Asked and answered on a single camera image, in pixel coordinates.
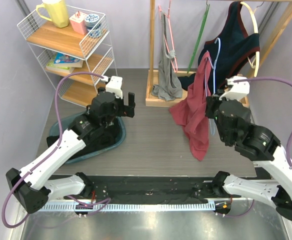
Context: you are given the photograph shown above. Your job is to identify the white wire wooden shelf rack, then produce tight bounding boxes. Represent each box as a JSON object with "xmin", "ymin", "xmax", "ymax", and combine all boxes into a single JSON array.
[{"xmin": 17, "ymin": 5, "xmax": 117, "ymax": 107}]

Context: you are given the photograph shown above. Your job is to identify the pink hanger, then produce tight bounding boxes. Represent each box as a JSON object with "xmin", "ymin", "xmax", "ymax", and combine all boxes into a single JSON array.
[{"xmin": 158, "ymin": 0, "xmax": 178, "ymax": 73}]

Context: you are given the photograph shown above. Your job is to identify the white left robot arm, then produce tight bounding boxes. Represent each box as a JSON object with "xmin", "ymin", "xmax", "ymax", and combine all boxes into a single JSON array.
[{"xmin": 6, "ymin": 87, "xmax": 136, "ymax": 214}]

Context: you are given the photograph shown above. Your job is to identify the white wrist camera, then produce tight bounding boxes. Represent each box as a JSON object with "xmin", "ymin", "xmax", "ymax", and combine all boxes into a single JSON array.
[
  {"xmin": 219, "ymin": 76, "xmax": 250, "ymax": 101},
  {"xmin": 101, "ymin": 75, "xmax": 123, "ymax": 99}
]

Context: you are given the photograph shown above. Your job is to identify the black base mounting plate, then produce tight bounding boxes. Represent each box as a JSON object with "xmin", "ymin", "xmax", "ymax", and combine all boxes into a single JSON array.
[{"xmin": 74, "ymin": 175, "xmax": 229, "ymax": 205}]

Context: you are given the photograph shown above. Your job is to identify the blue white patterned cup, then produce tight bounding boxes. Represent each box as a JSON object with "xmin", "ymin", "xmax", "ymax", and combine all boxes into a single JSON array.
[{"xmin": 84, "ymin": 13, "xmax": 102, "ymax": 38}]

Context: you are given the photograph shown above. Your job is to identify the teal plastic laundry basin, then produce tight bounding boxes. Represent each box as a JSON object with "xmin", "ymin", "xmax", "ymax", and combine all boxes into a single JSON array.
[{"xmin": 48, "ymin": 112, "xmax": 127, "ymax": 165}]

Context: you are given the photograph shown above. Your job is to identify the wooden clothes rack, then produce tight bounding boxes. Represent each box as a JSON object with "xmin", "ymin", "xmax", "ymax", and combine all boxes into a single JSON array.
[{"xmin": 145, "ymin": 0, "xmax": 292, "ymax": 108}]

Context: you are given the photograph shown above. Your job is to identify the yellow mug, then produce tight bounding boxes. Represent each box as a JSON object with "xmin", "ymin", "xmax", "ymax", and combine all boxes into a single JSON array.
[{"xmin": 35, "ymin": 0, "xmax": 70, "ymax": 28}]

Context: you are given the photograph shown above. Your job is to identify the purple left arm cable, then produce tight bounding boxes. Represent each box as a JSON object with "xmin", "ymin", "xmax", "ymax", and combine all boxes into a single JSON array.
[{"xmin": 1, "ymin": 71, "xmax": 112, "ymax": 229}]

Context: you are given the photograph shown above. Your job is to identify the grey tank top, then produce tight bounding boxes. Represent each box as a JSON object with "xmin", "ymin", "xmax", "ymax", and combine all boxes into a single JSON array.
[{"xmin": 151, "ymin": 12, "xmax": 183, "ymax": 101}]

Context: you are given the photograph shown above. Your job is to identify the green cover book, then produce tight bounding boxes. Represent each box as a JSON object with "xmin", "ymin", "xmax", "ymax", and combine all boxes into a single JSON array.
[{"xmin": 45, "ymin": 58, "xmax": 75, "ymax": 74}]

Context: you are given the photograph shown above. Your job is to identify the pink small box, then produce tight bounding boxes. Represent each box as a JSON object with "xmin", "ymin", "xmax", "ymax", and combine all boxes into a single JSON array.
[{"xmin": 69, "ymin": 11, "xmax": 87, "ymax": 35}]

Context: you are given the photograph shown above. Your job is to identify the navy tank top red trim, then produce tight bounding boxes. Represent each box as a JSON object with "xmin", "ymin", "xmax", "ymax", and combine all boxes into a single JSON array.
[{"xmin": 177, "ymin": 1, "xmax": 261, "ymax": 99}]

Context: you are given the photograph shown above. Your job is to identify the light blue hanger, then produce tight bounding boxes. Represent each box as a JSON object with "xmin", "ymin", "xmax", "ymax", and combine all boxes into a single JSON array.
[{"xmin": 208, "ymin": 37, "xmax": 222, "ymax": 136}]

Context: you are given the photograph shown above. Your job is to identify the slotted aluminium cable rail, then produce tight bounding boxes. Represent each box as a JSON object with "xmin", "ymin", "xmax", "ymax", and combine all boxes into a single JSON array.
[{"xmin": 38, "ymin": 201, "xmax": 216, "ymax": 213}]

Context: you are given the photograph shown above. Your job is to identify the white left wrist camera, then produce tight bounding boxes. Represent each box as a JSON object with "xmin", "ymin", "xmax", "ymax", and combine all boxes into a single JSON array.
[{"xmin": 101, "ymin": 75, "xmax": 123, "ymax": 99}]

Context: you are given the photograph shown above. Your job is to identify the green hanger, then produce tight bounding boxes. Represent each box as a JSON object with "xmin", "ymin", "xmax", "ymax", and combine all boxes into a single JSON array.
[{"xmin": 187, "ymin": 1, "xmax": 210, "ymax": 73}]

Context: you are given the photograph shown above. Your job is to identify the cream white hanger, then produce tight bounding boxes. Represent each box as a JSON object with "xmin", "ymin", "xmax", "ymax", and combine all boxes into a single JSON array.
[{"xmin": 240, "ymin": 1, "xmax": 260, "ymax": 77}]

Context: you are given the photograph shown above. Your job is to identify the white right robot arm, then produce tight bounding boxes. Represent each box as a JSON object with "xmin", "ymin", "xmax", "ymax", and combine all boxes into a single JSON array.
[{"xmin": 205, "ymin": 95, "xmax": 292, "ymax": 221}]

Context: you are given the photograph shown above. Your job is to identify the blue cover book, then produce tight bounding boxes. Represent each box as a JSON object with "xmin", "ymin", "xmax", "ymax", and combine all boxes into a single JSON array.
[{"xmin": 54, "ymin": 52, "xmax": 83, "ymax": 68}]

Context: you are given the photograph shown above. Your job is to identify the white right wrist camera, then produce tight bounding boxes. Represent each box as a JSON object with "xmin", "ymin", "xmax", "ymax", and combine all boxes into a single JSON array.
[{"xmin": 219, "ymin": 76, "xmax": 250, "ymax": 101}]

